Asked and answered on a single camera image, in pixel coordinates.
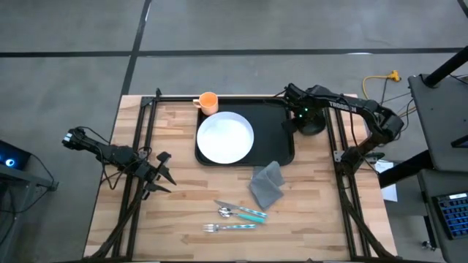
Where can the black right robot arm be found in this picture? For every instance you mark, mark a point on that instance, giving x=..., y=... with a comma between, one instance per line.
x=347, y=106

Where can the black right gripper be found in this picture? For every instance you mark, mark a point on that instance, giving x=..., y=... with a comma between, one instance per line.
x=298, y=100

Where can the grey cloth napkin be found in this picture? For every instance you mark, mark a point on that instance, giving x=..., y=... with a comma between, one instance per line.
x=267, y=186

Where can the white plate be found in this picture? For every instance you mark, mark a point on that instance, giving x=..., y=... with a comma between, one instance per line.
x=225, y=139

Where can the orange mug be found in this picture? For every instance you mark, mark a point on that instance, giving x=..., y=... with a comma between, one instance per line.
x=209, y=104

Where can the black pole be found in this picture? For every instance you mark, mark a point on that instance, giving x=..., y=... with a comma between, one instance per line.
x=446, y=67

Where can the black desk crossbar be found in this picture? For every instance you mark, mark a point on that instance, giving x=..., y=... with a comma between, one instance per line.
x=402, y=168

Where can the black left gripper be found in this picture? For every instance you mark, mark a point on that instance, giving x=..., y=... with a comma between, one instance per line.
x=146, y=171

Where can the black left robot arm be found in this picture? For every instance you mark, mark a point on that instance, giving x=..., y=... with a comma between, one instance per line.
x=109, y=153

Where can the grey desk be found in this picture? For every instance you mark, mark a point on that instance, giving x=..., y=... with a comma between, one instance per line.
x=438, y=120
x=426, y=190

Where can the black serving tray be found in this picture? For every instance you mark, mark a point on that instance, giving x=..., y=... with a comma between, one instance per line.
x=270, y=142

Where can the black aluminium table frame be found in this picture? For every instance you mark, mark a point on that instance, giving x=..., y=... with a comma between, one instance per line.
x=175, y=98

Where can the black keypad console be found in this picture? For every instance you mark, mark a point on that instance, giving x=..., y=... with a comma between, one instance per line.
x=453, y=215

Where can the grey equipment stand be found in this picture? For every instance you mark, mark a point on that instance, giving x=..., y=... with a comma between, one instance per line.
x=29, y=179

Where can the black bowl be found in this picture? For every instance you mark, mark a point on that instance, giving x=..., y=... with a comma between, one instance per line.
x=314, y=126

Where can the white paper sheet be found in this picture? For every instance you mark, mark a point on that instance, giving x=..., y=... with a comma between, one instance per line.
x=389, y=191

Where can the computer with blue light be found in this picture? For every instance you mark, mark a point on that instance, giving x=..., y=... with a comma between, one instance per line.
x=14, y=155

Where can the black flat device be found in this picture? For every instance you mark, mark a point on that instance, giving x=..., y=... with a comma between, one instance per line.
x=461, y=141

